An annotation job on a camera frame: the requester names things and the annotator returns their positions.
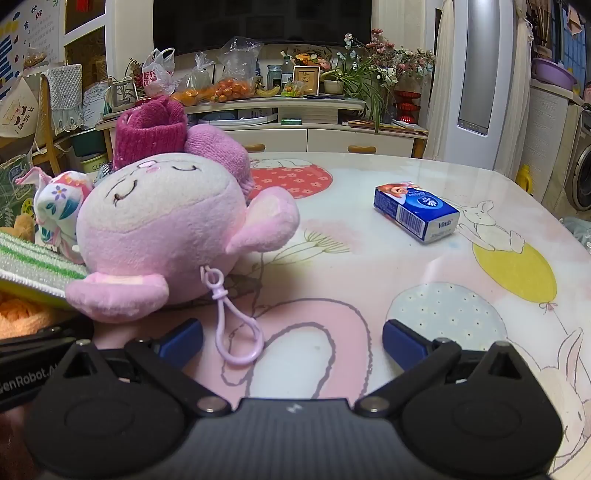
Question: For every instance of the white plastic bag red print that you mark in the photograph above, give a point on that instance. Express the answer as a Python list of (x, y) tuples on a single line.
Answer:
[(157, 74)]

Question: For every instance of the pastel rabbit print tablecloth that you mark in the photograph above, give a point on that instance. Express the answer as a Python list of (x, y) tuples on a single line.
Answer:
[(369, 286)]

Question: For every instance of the cream printed tote bag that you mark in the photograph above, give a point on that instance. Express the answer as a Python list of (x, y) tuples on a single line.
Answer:
[(16, 110)]

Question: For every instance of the pink artificial flower bouquet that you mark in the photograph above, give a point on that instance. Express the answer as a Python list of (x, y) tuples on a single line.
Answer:
[(406, 57)]

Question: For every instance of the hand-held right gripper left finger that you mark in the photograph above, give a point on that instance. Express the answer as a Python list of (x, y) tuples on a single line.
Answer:
[(184, 339)]

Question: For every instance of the washing machine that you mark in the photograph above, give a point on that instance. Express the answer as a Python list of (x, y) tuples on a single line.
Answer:
[(581, 180)]

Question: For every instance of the yellow detergent bottle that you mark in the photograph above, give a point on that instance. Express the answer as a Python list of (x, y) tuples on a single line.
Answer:
[(523, 179)]

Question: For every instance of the pink plush toy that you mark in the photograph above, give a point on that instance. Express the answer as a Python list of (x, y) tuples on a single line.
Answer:
[(161, 221)]

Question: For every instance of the green printed cardboard box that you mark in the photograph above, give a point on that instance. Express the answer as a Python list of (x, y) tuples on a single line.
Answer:
[(11, 184)]

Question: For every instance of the orange fluffy cloth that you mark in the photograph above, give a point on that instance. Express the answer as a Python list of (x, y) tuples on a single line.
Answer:
[(23, 316)]

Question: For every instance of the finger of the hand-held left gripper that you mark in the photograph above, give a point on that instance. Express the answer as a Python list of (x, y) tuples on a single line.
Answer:
[(37, 344)]

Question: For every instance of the small green packet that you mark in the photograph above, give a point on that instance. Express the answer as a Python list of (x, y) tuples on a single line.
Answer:
[(291, 122)]

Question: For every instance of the wooden chair with lace cover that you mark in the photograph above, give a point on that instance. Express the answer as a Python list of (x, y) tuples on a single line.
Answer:
[(64, 92)]

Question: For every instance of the blue tissue pack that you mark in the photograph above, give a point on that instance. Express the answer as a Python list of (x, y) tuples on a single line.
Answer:
[(415, 210)]

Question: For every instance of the purple plastic basin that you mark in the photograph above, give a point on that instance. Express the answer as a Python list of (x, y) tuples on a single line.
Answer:
[(554, 74)]

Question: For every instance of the black television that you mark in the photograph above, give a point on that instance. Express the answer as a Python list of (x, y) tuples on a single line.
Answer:
[(263, 23)]

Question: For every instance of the clear glass bottle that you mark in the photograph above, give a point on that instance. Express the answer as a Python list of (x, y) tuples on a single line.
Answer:
[(287, 69)]

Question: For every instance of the glass jar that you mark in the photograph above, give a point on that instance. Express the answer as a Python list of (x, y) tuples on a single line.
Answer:
[(274, 76)]

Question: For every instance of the white round appliance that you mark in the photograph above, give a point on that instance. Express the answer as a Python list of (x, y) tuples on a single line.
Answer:
[(231, 118)]

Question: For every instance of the white curtain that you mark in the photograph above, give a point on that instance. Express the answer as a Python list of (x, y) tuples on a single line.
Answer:
[(443, 78)]

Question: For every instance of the white tower air conditioner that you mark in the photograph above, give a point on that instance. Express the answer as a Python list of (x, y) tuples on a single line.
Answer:
[(503, 92)]

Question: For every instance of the bunch of bananas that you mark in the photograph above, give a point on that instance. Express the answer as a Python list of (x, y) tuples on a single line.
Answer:
[(268, 91)]

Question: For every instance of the wooden framed picture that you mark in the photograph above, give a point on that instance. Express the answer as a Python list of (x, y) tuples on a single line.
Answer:
[(307, 81)]

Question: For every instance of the white floral cloth bundle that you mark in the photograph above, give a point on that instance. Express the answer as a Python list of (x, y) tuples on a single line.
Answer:
[(60, 203)]

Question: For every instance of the small clear bag of oranges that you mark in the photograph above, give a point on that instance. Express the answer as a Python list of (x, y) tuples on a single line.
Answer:
[(196, 87)]

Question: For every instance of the large clear bag of oranges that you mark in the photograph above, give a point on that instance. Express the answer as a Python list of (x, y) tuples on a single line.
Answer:
[(231, 87)]

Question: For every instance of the cream TV cabinet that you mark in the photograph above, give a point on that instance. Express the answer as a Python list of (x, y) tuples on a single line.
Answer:
[(286, 138)]

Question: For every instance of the magenta sock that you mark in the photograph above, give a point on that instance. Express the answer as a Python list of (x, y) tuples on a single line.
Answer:
[(147, 129)]

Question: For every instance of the potted spider plant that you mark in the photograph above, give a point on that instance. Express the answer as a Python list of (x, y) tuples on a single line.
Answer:
[(364, 78)]

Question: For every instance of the dark green storage box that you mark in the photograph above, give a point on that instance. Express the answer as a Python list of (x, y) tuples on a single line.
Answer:
[(87, 141)]

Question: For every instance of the orange flower arrangement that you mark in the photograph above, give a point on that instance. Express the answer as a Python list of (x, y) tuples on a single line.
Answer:
[(311, 59)]

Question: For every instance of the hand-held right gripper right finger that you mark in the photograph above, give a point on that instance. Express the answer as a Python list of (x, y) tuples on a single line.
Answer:
[(401, 341)]

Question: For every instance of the wall poster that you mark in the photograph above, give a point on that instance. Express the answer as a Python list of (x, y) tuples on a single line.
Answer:
[(27, 50)]

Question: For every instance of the brown teddy bear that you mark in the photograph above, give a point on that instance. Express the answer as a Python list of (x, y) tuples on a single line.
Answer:
[(23, 226)]

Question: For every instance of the light green trash bin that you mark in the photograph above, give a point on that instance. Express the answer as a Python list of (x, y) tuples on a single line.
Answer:
[(94, 165)]

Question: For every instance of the red lantern ornament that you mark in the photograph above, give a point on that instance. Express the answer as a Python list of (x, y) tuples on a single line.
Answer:
[(408, 106)]

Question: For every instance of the green striped sponge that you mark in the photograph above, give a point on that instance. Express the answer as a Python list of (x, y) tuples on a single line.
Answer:
[(32, 267)]

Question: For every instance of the light pink sock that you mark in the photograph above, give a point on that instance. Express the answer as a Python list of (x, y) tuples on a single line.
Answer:
[(217, 150)]

